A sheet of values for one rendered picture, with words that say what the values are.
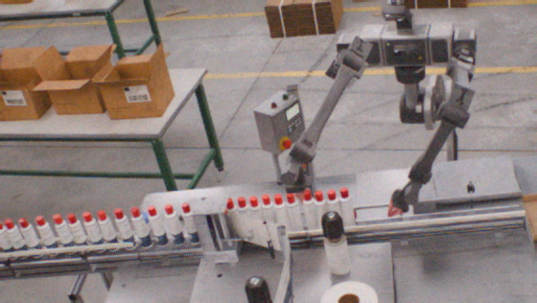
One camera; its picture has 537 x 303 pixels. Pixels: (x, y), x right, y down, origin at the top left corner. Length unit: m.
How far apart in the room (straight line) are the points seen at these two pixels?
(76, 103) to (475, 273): 2.83
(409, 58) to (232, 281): 1.19
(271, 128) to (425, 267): 0.82
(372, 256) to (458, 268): 0.34
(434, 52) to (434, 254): 0.84
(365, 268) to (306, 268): 0.24
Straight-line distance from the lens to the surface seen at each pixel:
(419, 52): 3.21
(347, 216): 3.11
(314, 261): 3.05
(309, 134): 2.70
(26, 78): 5.22
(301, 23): 7.02
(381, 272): 2.95
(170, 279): 3.24
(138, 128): 4.51
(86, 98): 4.79
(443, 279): 2.97
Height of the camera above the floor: 2.89
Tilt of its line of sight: 33 degrees down
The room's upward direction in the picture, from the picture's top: 11 degrees counter-clockwise
